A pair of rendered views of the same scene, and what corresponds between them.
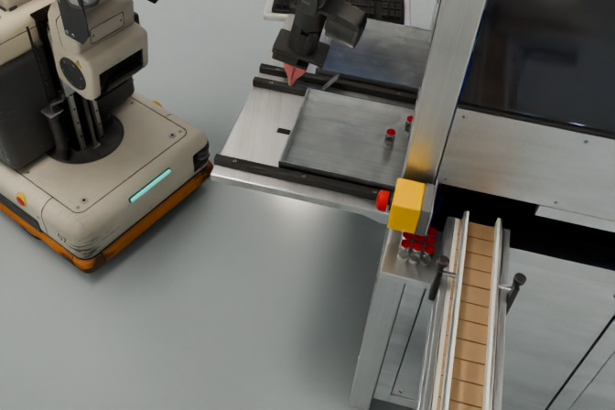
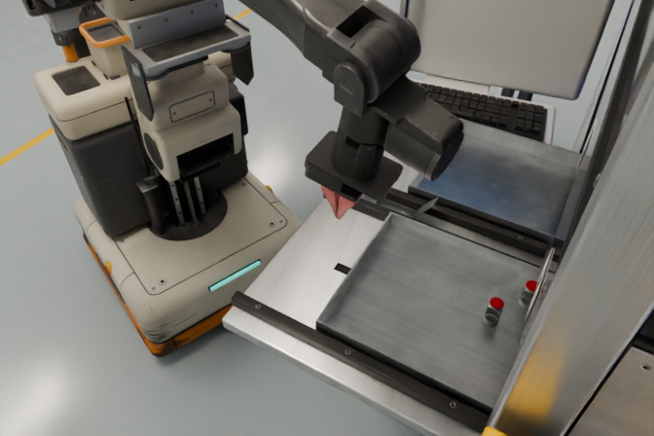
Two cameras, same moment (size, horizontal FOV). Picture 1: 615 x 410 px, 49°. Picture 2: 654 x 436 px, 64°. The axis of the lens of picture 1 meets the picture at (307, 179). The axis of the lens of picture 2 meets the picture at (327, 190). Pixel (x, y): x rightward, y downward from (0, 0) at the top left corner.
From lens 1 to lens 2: 71 cm
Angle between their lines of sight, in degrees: 14
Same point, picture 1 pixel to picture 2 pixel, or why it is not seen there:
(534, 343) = not seen: outside the picture
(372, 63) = (490, 188)
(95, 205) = (171, 289)
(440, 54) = (611, 235)
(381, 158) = (475, 341)
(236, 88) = not seen: hidden behind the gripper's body
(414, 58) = (550, 188)
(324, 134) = (398, 284)
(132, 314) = (189, 413)
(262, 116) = (321, 242)
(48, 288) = (120, 363)
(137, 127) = (240, 210)
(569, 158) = not seen: outside the picture
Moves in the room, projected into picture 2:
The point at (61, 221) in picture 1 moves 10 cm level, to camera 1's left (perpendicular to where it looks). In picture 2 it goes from (133, 300) to (106, 291)
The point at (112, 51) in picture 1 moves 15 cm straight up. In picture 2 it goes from (193, 132) to (182, 79)
